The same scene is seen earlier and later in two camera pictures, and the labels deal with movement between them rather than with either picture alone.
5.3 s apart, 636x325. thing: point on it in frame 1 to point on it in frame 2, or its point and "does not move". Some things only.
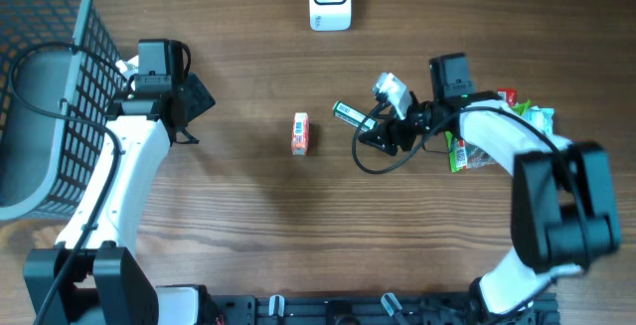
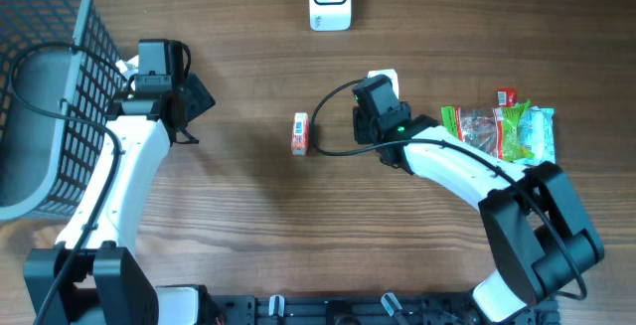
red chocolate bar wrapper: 508,94 does not move
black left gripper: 199,96 does not move
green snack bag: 462,155 to 499,131
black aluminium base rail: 371,309 does not move
